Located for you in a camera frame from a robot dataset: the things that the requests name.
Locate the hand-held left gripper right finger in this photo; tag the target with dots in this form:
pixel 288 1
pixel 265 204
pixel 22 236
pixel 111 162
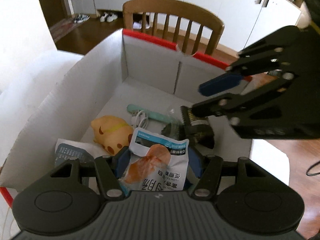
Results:
pixel 196 162

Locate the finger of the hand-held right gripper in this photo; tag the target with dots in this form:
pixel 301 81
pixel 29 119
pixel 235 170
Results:
pixel 220 83
pixel 212 106

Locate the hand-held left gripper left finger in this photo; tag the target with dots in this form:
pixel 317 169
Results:
pixel 122 163

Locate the black clip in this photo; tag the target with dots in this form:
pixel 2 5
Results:
pixel 200 132

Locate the white chicken breast packet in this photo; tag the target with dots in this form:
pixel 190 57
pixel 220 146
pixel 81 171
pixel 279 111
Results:
pixel 155 165

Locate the yellow spotted pig toy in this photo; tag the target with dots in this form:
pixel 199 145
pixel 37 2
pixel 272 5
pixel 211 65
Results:
pixel 110 132

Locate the mint green slim packet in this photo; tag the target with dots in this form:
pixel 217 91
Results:
pixel 156 115

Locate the red cardboard box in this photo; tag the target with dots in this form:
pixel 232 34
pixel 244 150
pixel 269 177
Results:
pixel 82 92

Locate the white marble desktop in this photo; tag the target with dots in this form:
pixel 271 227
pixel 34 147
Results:
pixel 270 160

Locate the dark wooden chair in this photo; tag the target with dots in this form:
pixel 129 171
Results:
pixel 170 7

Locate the white slipper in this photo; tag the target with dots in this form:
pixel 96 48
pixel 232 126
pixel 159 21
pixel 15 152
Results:
pixel 141 25

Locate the white sneaker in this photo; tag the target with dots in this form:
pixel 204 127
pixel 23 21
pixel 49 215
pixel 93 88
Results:
pixel 113 16
pixel 104 17

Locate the patterned doormat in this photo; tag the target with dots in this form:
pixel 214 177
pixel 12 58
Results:
pixel 61 27

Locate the patterned sneaker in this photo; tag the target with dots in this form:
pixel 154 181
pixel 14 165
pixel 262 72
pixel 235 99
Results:
pixel 78 18
pixel 85 17

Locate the white wooden wall cabinet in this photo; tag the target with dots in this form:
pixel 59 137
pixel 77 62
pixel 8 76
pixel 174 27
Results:
pixel 212 5

